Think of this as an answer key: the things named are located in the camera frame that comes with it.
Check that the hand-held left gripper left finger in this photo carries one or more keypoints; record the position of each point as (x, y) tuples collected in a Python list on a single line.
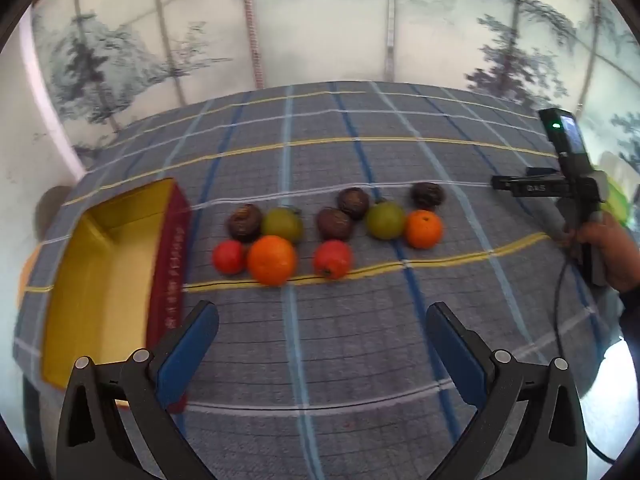
[(190, 345)]

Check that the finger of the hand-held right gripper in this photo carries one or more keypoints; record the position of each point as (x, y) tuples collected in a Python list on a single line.
[(530, 187)]

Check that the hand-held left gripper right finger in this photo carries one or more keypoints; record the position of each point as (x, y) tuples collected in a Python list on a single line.
[(457, 345)]

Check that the red persimmon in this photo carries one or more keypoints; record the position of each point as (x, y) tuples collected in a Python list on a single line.
[(332, 259), (229, 257)]

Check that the dark purple passion fruit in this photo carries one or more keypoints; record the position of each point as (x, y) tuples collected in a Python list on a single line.
[(353, 202), (426, 195), (334, 223), (245, 221)]

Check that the red and gold tin box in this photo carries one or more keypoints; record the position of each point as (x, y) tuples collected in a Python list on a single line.
[(105, 280)]

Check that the orange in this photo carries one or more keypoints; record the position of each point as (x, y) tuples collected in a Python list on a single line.
[(424, 230), (272, 260)]

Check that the green round fruit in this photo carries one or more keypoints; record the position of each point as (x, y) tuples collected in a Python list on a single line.
[(385, 220), (283, 225)]

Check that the person's right hand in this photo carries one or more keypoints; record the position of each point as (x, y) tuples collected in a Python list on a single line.
[(612, 255)]

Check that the yellow green bag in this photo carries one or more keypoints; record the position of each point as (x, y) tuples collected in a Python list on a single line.
[(620, 190)]

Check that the grey plaid tablecloth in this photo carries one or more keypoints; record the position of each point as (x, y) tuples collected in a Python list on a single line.
[(350, 350)]

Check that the ink painted folding screen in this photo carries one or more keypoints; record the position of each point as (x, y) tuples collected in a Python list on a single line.
[(325, 20)]

